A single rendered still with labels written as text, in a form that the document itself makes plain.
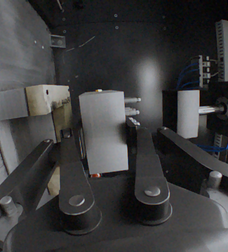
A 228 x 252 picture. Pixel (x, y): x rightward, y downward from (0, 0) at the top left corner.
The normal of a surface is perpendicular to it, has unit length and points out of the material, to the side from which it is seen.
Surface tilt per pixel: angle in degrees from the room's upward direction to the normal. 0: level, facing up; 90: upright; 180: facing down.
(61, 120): 90
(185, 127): 90
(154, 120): 90
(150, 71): 90
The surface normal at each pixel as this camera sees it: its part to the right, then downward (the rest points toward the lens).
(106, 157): 0.13, 0.25
